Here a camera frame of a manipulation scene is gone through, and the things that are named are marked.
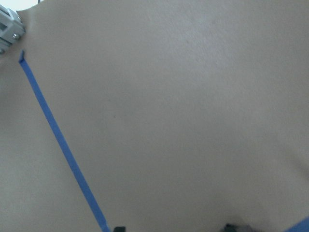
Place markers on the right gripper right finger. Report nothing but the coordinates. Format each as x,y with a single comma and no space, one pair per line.
236,228

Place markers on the blue tape grid lines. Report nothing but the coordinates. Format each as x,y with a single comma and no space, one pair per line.
302,226

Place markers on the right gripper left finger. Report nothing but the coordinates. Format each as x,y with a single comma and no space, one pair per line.
120,229

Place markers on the aluminium frame post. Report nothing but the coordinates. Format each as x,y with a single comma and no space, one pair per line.
11,28

